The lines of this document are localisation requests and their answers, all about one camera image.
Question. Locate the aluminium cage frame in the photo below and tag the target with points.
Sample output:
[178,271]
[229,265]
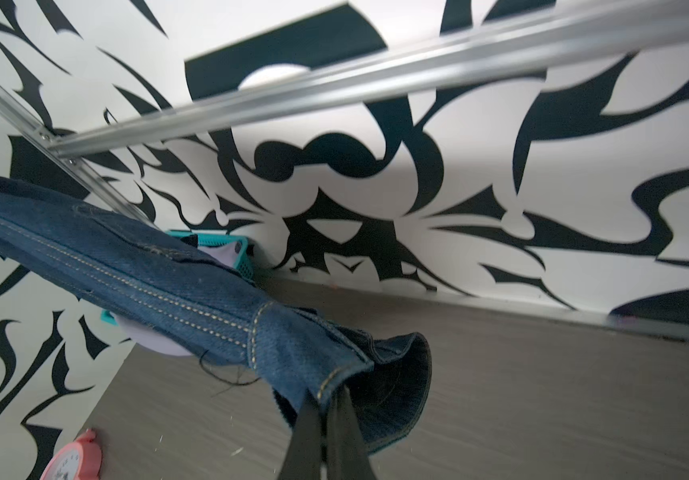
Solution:
[532,41]

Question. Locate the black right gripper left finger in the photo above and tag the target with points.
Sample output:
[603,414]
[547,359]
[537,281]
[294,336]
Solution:
[303,459]

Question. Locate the lilac skirt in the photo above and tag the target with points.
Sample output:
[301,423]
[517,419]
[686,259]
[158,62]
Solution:
[146,337]

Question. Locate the teal plastic basket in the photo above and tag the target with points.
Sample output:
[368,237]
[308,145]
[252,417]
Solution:
[230,251]

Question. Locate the pink alarm clock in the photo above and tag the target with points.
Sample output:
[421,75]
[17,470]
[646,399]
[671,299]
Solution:
[78,460]

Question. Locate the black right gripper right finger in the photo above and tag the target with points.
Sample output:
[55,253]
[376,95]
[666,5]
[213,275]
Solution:
[346,454]

